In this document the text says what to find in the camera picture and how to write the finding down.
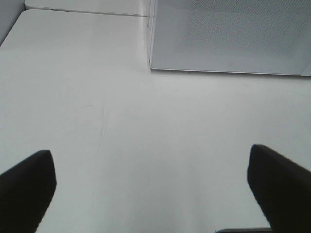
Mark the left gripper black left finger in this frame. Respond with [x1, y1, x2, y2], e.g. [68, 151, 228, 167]
[0, 150, 57, 233]

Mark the adjacent white table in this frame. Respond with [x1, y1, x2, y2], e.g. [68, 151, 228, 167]
[24, 0, 150, 17]

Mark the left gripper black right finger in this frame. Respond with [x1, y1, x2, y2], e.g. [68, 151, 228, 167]
[247, 145, 311, 233]

